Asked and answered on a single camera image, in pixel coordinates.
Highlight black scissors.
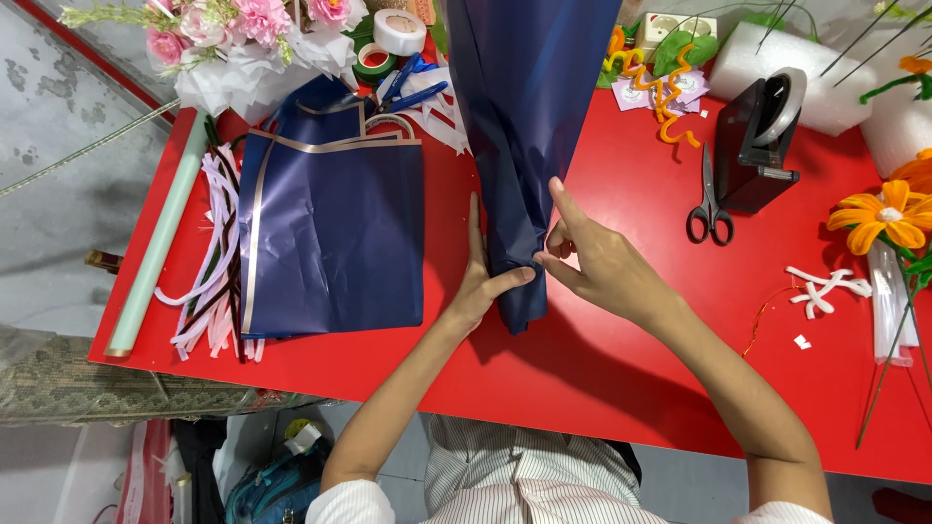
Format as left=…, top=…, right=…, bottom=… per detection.
left=686, top=143, right=735, bottom=246

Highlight woven patterned mat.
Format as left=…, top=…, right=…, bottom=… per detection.
left=0, top=325, right=343, bottom=427

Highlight white foam roll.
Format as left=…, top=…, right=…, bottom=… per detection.
left=708, top=22, right=878, bottom=137

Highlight clear plastic sleeve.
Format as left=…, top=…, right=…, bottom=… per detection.
left=866, top=240, right=920, bottom=368

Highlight white tape roll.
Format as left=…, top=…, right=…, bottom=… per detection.
left=373, top=9, right=428, bottom=58

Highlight blue handled scissors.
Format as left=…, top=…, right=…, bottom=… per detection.
left=364, top=52, right=449, bottom=117

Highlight white foam sheet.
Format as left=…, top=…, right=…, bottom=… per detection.
left=859, top=80, right=932, bottom=180

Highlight bundle of pink white ribbons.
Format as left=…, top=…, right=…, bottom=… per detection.
left=153, top=116, right=266, bottom=363

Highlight orange curly pipe cleaner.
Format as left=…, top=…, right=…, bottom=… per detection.
left=603, top=26, right=701, bottom=149

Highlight black tape dispenser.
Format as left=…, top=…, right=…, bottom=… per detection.
left=713, top=67, right=808, bottom=214

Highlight green floral tape roll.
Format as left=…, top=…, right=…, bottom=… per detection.
left=352, top=42, right=399, bottom=85

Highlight navy paper bouquet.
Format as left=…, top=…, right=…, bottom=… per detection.
left=441, top=0, right=624, bottom=336

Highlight green artificial leaf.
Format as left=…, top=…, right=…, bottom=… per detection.
left=652, top=31, right=720, bottom=78

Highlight person's right hand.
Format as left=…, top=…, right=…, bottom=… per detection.
left=533, top=177, right=678, bottom=326

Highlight small pink sticker sheets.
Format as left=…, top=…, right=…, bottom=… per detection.
left=610, top=70, right=710, bottom=117

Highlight white paper scraps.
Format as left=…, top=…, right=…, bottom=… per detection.
left=393, top=67, right=471, bottom=155

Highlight person's striped shirt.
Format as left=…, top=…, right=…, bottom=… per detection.
left=306, top=413, right=834, bottom=524

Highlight white pipe cleaner pieces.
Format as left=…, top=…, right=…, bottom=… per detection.
left=785, top=266, right=873, bottom=320

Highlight orange pipe cleaner flower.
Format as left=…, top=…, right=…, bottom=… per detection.
left=827, top=180, right=932, bottom=256

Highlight stack of navy wrapping sheets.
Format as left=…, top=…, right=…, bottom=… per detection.
left=237, top=74, right=426, bottom=340

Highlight thin gold wire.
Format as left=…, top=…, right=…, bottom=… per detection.
left=741, top=285, right=805, bottom=358

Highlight pink artificial flower bouquet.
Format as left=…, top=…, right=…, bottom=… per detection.
left=60, top=0, right=371, bottom=125

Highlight white power socket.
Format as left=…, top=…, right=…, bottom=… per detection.
left=635, top=12, right=719, bottom=65

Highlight teal backpack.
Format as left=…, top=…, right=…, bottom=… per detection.
left=224, top=437, right=333, bottom=524

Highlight long green flower stem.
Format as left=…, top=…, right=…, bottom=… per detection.
left=855, top=247, right=932, bottom=451

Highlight pale green paper roll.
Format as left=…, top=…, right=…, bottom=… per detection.
left=104, top=109, right=212, bottom=358

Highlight person's left hand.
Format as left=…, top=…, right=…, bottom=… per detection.
left=451, top=192, right=537, bottom=330

